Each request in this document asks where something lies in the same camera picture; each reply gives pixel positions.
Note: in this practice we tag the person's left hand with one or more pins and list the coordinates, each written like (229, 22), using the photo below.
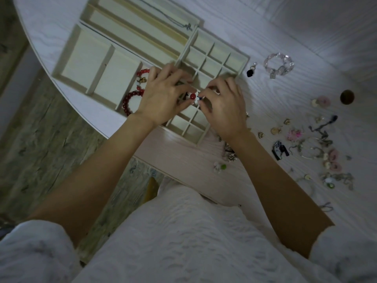
(160, 98)

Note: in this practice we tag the person's right hand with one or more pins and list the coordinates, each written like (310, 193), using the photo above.
(225, 110)

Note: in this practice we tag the person's right thumb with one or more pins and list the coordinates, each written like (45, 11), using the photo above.
(203, 101)

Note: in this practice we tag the person's left middle finger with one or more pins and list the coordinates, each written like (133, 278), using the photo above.
(182, 77)

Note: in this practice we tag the person's left little finger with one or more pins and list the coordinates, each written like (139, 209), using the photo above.
(152, 75)

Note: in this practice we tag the person's left thumb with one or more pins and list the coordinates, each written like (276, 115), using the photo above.
(183, 101)

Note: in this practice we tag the red bead earring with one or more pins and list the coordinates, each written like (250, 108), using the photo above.
(193, 96)

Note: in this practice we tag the person's left forearm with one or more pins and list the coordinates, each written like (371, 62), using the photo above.
(94, 173)

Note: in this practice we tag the person's right forearm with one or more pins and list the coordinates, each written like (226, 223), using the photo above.
(276, 188)

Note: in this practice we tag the beige grid jewelry tray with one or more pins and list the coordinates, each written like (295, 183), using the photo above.
(210, 57)

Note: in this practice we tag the beige long-compartment jewelry tray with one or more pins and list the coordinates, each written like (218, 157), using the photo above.
(138, 23)

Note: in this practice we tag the black drop earring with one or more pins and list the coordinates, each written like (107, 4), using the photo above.
(250, 72)

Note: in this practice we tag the pearl cluster brooch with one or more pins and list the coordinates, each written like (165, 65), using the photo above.
(230, 153)

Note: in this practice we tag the beige wide-compartment jewelry tray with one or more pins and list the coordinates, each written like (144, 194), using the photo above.
(94, 63)

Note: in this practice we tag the green bead flower earring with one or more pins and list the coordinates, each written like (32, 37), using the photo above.
(221, 167)

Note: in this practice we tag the black and white bow clip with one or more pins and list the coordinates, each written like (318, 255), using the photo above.
(279, 147)

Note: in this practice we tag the yellow wooden chair leg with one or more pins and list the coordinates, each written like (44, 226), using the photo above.
(149, 190)

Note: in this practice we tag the bright pink flower earring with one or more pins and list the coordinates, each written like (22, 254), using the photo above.
(294, 134)

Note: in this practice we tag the dark blue ribbon earring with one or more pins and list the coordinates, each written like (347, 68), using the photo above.
(322, 124)

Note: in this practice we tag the gold hoop earring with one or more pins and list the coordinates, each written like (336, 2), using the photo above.
(316, 150)

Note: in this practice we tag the thin silver bangle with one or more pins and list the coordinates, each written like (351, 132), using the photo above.
(307, 177)

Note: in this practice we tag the white textured dress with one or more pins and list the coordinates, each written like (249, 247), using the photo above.
(188, 241)

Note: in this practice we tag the pink flower pearl earring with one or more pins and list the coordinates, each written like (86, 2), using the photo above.
(333, 162)

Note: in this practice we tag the round brown knob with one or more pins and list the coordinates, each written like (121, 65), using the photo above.
(347, 97)

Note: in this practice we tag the small dark hook earring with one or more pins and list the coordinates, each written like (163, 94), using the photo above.
(327, 206)

